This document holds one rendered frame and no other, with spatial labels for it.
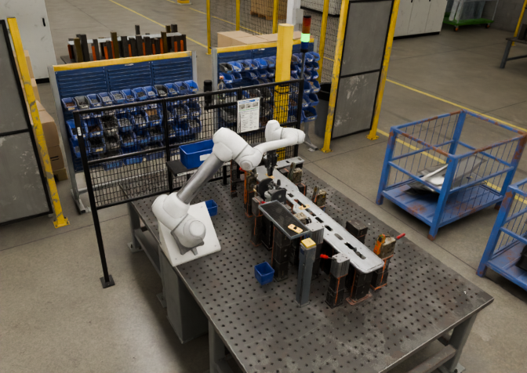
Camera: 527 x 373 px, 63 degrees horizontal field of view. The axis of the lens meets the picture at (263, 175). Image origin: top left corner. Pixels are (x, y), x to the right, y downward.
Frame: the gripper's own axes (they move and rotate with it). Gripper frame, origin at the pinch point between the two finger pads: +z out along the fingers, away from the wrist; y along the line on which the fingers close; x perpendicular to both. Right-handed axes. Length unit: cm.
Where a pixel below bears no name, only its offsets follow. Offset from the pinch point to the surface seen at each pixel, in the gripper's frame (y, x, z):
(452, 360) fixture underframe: 65, -146, 93
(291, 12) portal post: 269, 381, -47
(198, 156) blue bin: -44, 35, -7
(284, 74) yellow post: 46, 58, -55
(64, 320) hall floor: -162, 28, 106
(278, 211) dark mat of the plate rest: -33, -63, -10
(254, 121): 16, 54, -19
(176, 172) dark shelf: -63, 35, 2
